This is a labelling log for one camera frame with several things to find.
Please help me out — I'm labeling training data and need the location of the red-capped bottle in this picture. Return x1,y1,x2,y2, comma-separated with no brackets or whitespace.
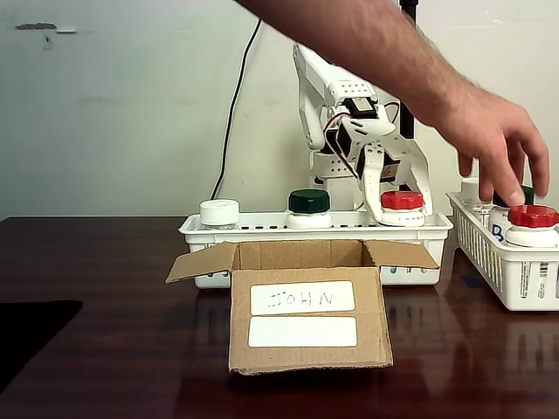
377,190,427,229
504,204,559,302

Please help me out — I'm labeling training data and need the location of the black mat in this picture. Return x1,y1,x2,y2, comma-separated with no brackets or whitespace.
0,299,84,392

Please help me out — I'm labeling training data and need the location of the black vertical pole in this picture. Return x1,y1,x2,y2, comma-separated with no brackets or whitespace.
399,0,423,141

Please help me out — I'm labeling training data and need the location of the green-capped bottle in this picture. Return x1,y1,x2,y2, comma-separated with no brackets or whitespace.
286,189,334,230
487,184,536,245

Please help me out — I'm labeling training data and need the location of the white plastic basket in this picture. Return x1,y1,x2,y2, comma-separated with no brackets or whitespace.
177,210,455,290
445,189,559,312

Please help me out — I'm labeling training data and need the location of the person's bare forearm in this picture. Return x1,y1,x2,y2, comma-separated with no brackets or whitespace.
235,0,477,127

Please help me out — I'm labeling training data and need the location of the person's bare hand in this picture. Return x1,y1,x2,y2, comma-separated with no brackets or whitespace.
425,82,550,206

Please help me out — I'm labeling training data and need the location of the brown cardboard box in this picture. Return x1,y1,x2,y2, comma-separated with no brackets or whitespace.
164,238,440,376

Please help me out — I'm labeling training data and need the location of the white-capped bottle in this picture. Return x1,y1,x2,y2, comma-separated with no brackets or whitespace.
199,198,242,232
459,176,494,228

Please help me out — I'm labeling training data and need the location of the black cable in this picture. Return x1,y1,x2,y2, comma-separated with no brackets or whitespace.
210,19,263,201

